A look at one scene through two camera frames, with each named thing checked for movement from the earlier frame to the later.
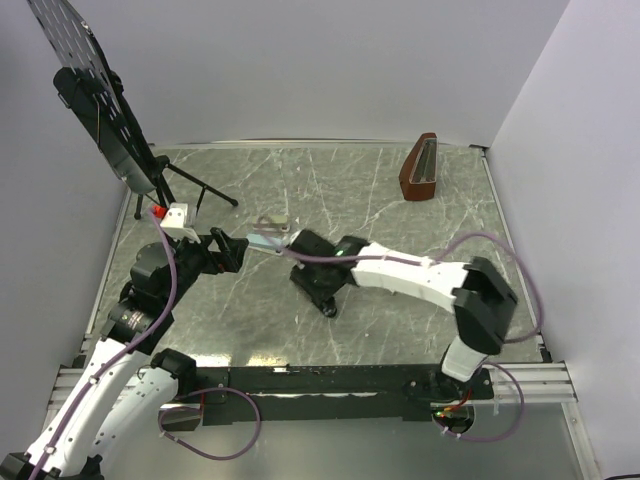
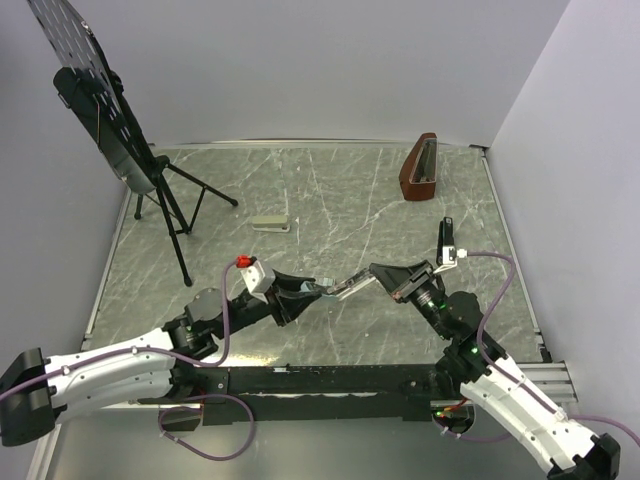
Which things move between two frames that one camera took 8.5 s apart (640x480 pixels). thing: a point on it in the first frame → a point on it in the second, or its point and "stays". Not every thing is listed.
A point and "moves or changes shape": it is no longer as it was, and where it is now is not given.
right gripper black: (320, 293) → (399, 280)
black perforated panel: (89, 86) stays
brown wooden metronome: (418, 171) stays
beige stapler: (271, 222) stays
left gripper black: (228, 258) → (289, 306)
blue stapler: (265, 243) moves or changes shape
